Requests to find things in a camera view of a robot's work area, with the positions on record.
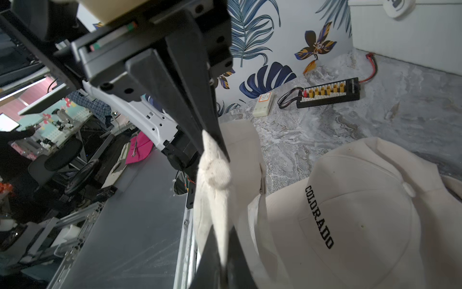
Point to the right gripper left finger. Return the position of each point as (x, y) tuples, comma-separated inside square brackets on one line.
[(177, 72)]

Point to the beige cap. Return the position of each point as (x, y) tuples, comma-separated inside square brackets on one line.
[(371, 215), (230, 218)]

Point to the small beige battery pack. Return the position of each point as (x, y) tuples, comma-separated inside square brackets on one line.
[(263, 105)]

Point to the black charging board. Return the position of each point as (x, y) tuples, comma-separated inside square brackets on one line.
[(332, 93)]

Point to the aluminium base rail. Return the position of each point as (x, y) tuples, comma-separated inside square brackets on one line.
[(187, 255)]

